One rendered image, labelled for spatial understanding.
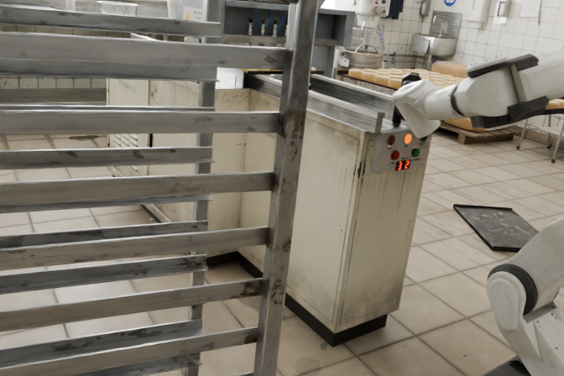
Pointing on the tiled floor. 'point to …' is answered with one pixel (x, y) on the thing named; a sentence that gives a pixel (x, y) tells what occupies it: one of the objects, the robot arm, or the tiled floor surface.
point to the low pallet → (478, 134)
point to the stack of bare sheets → (497, 227)
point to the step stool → (548, 135)
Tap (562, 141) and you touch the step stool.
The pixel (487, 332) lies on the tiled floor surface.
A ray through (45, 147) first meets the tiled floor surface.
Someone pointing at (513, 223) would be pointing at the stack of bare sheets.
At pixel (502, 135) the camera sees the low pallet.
